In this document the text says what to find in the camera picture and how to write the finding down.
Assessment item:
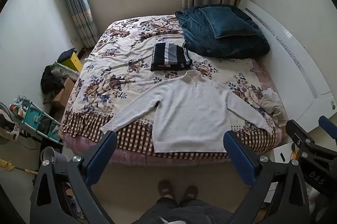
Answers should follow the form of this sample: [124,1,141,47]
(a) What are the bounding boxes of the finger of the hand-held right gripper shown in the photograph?
[318,116,337,140]
[286,120,315,147]

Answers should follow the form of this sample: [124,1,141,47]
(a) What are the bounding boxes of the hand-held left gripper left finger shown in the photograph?
[29,131,118,224]

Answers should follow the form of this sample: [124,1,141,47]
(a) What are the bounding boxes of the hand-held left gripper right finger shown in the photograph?
[223,131,310,224]

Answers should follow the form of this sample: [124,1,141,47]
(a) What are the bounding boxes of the white knit sweater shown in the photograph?
[100,70,274,153]

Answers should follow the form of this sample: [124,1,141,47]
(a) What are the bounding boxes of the white nightstand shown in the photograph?
[272,141,301,163]

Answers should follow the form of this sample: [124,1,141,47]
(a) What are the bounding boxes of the pink bed mattress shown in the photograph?
[63,58,285,167]

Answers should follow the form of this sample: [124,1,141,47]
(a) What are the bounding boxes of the crumpled cream cloth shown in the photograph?
[259,89,289,127]

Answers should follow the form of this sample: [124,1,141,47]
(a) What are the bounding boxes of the person's right slipper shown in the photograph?
[182,185,199,204]

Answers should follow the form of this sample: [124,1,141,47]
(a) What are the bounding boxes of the person's slipper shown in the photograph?
[182,185,199,204]
[157,180,172,198]

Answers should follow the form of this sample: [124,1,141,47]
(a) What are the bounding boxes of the person's left slipper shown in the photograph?
[157,180,172,198]

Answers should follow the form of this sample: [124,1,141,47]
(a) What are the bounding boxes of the cardboard box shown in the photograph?
[51,77,77,108]

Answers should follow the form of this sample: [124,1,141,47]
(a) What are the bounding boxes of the teal storage rack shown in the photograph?
[11,98,65,146]

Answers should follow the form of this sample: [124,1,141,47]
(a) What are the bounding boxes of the white bed headboard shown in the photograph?
[238,0,337,132]

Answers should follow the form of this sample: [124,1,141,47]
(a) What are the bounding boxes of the yellow striped stick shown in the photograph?
[0,158,39,176]

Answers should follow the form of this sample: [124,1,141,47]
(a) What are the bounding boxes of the person's dark fleece clothing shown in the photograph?
[132,196,232,224]

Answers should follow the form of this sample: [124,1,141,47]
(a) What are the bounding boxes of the black bag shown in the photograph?
[41,65,66,95]

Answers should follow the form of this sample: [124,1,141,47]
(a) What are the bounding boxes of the floral blanket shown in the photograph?
[59,15,283,156]

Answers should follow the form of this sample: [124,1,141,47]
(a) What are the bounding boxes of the yellow box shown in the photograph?
[61,53,83,72]

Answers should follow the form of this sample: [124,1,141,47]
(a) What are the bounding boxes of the dark teal quilt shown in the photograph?
[175,4,270,59]

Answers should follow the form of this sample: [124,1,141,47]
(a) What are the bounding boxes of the dark cap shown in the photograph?
[57,48,77,63]

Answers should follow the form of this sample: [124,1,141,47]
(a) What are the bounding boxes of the folded dark striped sweater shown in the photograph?
[151,42,193,72]

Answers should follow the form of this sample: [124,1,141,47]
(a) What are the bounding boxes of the dark teal pillow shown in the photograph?
[199,6,258,39]

